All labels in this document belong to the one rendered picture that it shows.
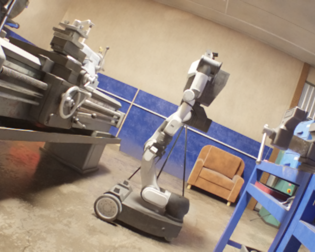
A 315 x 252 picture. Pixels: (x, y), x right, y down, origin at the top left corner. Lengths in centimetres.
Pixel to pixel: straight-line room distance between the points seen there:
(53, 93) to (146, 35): 478
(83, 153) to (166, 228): 132
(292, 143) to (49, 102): 131
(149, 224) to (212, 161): 342
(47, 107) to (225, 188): 389
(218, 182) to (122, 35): 379
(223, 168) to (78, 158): 310
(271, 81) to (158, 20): 282
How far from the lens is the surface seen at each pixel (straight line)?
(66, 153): 306
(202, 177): 495
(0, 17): 133
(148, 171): 213
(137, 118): 586
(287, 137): 121
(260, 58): 615
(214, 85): 211
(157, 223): 205
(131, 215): 204
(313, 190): 110
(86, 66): 246
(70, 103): 169
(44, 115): 169
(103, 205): 202
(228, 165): 532
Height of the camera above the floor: 77
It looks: level
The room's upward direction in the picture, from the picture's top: 24 degrees clockwise
